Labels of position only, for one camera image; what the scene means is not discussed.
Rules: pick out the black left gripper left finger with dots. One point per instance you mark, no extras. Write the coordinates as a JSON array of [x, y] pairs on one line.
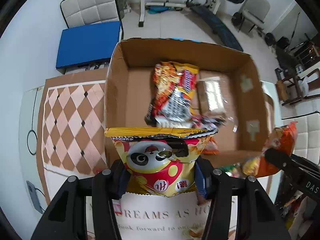
[[65, 216]]

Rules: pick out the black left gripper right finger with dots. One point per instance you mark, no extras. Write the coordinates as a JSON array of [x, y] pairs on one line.
[[257, 217]]

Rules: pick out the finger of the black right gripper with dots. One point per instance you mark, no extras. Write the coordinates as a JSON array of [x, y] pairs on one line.
[[293, 165]]

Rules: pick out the orange snack packet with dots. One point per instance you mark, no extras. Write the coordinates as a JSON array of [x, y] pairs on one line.
[[282, 139]]

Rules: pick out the yellow panda snack bag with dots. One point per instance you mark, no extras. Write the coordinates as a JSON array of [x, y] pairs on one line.
[[162, 160]]

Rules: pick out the white padded chair right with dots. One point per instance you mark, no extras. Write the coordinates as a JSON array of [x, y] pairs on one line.
[[307, 142]]

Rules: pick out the white padded chair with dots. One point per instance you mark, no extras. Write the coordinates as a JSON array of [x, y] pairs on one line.
[[307, 142], [85, 12]]

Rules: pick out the milk carton cardboard box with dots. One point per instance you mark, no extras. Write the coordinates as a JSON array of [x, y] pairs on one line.
[[140, 52]]

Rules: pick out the wooden side table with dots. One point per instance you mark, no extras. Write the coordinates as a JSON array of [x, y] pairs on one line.
[[294, 89]]

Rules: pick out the small beige carton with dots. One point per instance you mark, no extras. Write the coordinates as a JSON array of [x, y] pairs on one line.
[[211, 101]]

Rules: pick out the orange noodle snack bag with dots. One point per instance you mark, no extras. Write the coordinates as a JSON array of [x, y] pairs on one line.
[[175, 87]]

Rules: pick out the grey chair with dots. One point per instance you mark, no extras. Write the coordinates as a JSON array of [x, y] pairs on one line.
[[255, 12]]

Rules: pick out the blue cushioned chair seat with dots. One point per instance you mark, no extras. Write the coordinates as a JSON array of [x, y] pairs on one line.
[[88, 43]]

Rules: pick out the white padded chair back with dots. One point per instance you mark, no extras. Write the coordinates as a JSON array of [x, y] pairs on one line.
[[85, 12]]

